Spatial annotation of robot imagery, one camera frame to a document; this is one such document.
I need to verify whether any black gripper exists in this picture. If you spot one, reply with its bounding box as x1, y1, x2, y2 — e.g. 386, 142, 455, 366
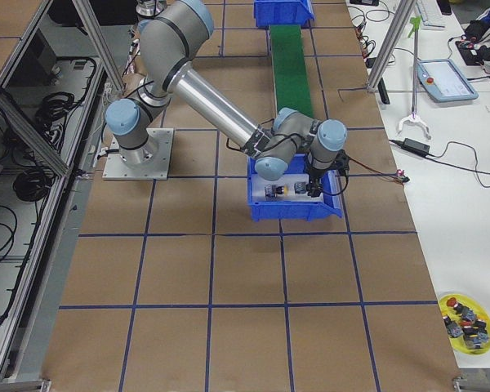
305, 163, 330, 198

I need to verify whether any red push button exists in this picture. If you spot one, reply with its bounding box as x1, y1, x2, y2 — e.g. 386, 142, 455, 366
294, 181, 309, 197

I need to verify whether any yellow push button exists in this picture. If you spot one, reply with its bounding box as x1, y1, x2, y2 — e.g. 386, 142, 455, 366
264, 184, 288, 200

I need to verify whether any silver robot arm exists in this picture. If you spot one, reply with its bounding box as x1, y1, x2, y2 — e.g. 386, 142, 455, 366
105, 1, 347, 197

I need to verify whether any blue bin right side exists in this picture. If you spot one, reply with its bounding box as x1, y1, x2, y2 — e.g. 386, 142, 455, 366
247, 154, 343, 221

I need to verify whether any blue bin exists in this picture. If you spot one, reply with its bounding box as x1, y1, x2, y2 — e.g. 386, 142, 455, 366
253, 0, 314, 28
247, 154, 343, 221

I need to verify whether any white foam pad right bin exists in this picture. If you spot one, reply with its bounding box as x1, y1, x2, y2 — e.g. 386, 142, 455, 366
248, 174, 324, 203

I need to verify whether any green conveyor belt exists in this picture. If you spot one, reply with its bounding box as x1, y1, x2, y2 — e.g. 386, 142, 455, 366
269, 24, 314, 118

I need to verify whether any black power adapter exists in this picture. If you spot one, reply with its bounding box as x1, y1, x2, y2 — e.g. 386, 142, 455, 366
402, 138, 430, 157

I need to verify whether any black handheld remote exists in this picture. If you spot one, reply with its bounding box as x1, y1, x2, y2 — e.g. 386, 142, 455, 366
377, 78, 390, 105

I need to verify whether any teach pendant tablet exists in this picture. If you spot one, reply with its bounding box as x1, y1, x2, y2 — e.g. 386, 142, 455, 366
416, 59, 479, 102

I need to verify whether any blue bin left side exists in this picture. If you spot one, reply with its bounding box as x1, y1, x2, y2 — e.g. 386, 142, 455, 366
253, 0, 314, 28

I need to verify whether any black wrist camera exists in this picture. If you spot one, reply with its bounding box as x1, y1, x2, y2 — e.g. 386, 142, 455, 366
333, 149, 350, 177

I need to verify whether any red black wire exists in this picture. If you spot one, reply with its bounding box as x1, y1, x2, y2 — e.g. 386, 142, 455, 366
345, 154, 410, 183

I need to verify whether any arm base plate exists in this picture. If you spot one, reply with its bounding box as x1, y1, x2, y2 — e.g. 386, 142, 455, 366
103, 127, 174, 180

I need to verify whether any aluminium frame post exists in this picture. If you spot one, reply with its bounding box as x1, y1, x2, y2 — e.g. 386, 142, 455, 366
367, 0, 416, 92

